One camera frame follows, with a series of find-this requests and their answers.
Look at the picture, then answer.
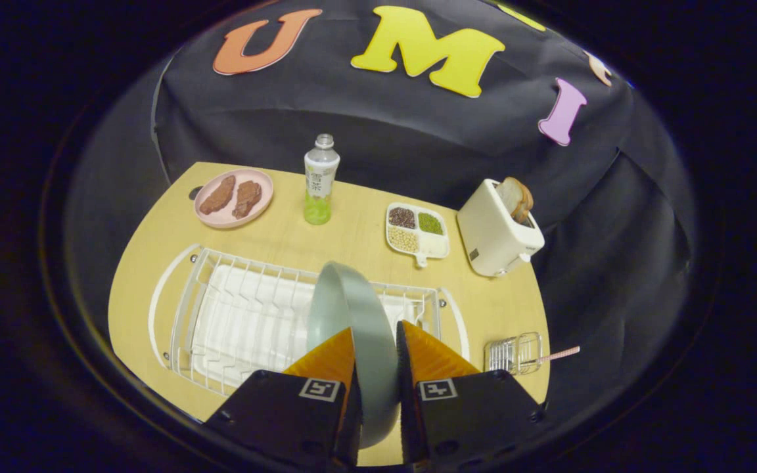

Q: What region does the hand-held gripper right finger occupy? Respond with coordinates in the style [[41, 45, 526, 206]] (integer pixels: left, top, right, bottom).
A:
[[396, 320, 547, 468]]

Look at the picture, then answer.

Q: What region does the brown bread slice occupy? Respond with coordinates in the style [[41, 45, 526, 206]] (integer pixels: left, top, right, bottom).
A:
[[495, 177, 534, 224]]

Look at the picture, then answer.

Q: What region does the pink plate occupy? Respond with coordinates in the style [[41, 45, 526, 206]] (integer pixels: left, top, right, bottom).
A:
[[193, 169, 274, 229]]

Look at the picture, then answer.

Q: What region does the green drink bottle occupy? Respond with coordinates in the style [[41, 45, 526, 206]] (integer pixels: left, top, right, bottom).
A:
[[304, 133, 340, 225]]

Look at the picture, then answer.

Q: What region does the pale green plate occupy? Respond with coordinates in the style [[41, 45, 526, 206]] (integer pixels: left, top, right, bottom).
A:
[[306, 261, 400, 449]]

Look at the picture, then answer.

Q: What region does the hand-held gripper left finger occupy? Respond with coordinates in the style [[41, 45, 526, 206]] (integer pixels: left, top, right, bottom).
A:
[[202, 327, 363, 468]]

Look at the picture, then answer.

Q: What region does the spoon with red checked handle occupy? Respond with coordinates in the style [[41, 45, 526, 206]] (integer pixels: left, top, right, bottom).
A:
[[536, 346, 580, 364]]

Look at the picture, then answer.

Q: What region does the brown meat piece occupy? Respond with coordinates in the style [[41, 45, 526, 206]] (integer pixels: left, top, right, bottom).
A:
[[199, 175, 237, 215], [233, 181, 263, 219]]

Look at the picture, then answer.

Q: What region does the white drip tray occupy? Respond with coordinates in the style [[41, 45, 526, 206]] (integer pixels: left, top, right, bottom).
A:
[[191, 265, 425, 388]]

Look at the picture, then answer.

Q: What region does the white toaster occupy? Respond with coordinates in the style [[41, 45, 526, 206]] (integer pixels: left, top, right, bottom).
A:
[[456, 179, 545, 277]]

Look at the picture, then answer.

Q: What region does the white divided bean dish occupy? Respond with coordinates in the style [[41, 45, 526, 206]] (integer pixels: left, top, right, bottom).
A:
[[386, 202, 450, 268]]

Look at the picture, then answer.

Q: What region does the white wire dish rack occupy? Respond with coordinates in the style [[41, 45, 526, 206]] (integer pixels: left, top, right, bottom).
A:
[[149, 244, 471, 397]]

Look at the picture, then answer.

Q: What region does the metal wire basket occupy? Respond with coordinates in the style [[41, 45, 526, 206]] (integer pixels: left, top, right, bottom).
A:
[[484, 332, 543, 375]]

